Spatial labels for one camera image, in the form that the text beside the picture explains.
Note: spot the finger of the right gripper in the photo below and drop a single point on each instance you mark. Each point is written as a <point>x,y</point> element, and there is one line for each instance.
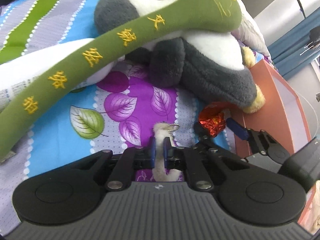
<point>240,131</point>
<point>205,140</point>

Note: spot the small panda plush keychain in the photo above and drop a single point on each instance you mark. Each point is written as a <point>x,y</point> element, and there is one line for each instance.
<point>161,131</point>

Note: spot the orange cardboard box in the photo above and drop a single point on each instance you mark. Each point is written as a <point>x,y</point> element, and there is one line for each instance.
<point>282,115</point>

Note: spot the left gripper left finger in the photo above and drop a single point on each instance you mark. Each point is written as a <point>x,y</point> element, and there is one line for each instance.
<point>138,157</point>

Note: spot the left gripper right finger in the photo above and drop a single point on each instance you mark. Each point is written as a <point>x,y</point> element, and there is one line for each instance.
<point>179,157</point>

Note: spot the colourful floral bedsheet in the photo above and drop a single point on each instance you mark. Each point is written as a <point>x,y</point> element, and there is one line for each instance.
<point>115,108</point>

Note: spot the red foil snack packet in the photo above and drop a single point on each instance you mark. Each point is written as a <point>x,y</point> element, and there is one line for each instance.
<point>212,118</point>

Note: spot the grey white penguin plush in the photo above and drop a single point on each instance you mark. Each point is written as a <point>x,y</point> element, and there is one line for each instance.
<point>211,65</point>

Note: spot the blue curtain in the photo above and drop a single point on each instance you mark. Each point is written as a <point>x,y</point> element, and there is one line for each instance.
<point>297,48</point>

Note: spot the green long plush stick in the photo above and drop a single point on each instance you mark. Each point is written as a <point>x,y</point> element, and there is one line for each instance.
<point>61,78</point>

